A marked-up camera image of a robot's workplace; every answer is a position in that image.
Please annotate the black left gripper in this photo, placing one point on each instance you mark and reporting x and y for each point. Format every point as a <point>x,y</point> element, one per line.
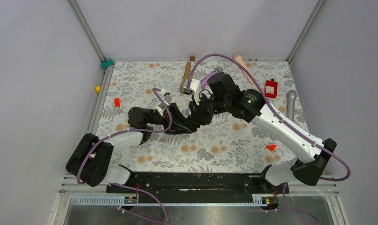
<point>179,124</point>

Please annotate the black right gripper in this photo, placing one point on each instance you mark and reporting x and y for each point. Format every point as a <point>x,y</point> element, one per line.
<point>198,116</point>

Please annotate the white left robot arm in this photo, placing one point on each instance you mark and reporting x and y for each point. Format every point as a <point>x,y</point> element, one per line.
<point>90,161</point>

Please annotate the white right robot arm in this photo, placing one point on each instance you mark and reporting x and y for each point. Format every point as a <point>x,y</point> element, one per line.
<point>249,105</point>

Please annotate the purple glitter microphone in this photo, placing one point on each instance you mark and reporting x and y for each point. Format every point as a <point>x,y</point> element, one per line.
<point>204,81</point>

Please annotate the floral table mat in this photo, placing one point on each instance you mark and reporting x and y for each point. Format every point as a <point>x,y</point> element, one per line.
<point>226,145</point>

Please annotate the gold microphone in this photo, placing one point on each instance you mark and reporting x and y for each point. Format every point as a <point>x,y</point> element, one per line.
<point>185,77</point>

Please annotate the small red block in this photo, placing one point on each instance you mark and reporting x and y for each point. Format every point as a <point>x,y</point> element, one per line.
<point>117,102</point>

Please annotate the pink microphone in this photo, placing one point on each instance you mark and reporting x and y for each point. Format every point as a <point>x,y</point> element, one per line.
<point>238,58</point>

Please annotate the red box with label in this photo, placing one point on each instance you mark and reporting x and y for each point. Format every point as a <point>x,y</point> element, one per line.
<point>271,89</point>

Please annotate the red triangle block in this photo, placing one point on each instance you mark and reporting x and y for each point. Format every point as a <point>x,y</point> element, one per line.
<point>271,148</point>

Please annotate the silver grey microphone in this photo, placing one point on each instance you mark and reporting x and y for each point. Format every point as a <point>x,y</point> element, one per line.
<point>291,98</point>

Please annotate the teal corner clamp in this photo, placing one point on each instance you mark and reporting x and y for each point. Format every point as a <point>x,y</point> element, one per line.
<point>107,63</point>

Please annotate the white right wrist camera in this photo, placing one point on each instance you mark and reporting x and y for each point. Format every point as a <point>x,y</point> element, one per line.
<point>193,89</point>

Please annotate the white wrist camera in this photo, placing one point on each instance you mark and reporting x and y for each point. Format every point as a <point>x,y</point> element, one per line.
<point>166,101</point>
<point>193,89</point>

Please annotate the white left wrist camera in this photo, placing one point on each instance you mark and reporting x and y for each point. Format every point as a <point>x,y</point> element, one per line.
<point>166,101</point>

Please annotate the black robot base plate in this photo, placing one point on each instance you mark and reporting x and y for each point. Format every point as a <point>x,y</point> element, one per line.
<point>188,187</point>

